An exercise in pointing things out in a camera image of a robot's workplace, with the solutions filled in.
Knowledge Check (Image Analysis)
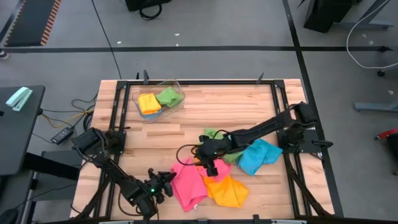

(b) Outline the red object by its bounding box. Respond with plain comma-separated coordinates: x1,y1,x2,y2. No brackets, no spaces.
374,127,398,141

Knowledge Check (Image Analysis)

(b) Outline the black mat with orange edge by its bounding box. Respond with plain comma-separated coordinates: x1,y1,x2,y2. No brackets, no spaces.
2,0,62,48

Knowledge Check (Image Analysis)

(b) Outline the mint green stapler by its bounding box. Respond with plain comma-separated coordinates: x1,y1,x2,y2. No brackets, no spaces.
5,86,34,112

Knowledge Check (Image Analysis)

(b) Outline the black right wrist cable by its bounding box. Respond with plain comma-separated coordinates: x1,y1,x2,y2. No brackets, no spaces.
175,143,203,167

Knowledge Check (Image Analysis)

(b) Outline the black computer case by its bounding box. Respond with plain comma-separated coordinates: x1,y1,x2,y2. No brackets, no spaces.
303,0,363,34

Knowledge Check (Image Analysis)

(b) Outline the grey desk foot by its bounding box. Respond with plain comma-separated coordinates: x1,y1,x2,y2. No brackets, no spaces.
354,101,398,113

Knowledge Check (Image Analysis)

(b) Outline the orange microfiber towel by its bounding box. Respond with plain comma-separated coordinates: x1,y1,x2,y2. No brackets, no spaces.
203,174,250,208

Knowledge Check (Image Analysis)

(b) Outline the black box on floor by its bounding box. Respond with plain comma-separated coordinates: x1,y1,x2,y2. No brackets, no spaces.
124,0,172,12

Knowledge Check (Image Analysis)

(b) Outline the black side table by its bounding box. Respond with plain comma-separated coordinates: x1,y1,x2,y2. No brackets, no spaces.
0,85,47,177

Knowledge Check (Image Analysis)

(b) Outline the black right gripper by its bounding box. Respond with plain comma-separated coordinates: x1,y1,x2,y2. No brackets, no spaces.
195,134,233,177

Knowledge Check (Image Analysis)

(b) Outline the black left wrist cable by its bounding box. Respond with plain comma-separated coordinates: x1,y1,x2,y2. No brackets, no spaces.
117,189,161,220

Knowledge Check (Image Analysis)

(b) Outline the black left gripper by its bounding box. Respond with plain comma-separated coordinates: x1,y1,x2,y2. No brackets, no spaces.
141,167,178,205

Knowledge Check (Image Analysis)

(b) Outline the thin black floor cable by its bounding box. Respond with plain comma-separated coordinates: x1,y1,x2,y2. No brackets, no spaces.
91,0,123,80

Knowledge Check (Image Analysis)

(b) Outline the white floor cable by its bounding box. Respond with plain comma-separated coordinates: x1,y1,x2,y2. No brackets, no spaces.
346,0,398,70

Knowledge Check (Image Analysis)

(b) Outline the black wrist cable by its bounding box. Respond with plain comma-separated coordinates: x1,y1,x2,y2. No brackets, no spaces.
175,143,203,167
117,189,161,220

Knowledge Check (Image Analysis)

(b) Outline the grey desk frame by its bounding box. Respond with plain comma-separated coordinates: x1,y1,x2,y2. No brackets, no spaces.
338,0,396,30

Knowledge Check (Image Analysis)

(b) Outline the yellow cable beside table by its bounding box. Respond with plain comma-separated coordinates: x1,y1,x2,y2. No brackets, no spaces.
42,108,95,129

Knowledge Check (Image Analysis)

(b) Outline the orange towel with white label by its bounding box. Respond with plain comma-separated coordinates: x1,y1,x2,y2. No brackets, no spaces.
137,92,163,116

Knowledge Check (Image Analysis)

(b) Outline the pink microfiber towel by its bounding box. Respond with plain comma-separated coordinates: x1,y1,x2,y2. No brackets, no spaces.
197,158,233,184
170,157,209,213

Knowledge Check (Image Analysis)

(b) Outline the green microfiber towel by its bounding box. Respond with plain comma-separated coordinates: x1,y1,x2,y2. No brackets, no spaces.
155,86,185,109
203,128,244,165

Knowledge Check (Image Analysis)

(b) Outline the black cable loop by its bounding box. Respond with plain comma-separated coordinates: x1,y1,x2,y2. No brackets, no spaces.
138,3,163,21

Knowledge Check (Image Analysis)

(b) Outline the clear plastic bin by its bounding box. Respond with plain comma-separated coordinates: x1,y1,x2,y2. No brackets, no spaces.
131,79,187,123

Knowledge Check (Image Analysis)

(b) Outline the black power adapter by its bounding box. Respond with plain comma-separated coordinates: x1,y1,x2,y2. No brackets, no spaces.
50,126,75,146

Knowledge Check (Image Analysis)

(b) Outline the blue microfiber towel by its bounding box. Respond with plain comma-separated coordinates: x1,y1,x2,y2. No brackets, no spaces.
237,138,284,177
141,108,165,119

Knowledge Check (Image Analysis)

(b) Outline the dark grey round object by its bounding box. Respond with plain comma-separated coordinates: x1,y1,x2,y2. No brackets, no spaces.
0,208,19,224

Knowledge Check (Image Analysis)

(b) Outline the black cable beside table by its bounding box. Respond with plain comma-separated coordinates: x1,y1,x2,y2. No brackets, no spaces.
70,92,99,113

